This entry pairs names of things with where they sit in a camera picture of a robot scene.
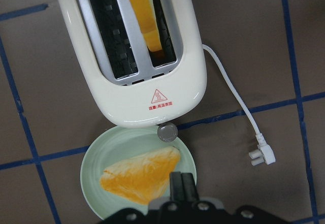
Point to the white two-slot toaster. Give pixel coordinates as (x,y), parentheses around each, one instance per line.
(132,88)

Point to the bread slice in toaster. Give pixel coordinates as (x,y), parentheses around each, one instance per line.
(146,18)

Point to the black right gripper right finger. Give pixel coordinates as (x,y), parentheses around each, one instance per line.
(189,187)

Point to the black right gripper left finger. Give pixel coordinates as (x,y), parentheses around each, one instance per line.
(176,186)

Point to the triangular toasted bread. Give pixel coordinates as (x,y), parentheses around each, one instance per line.
(142,178)

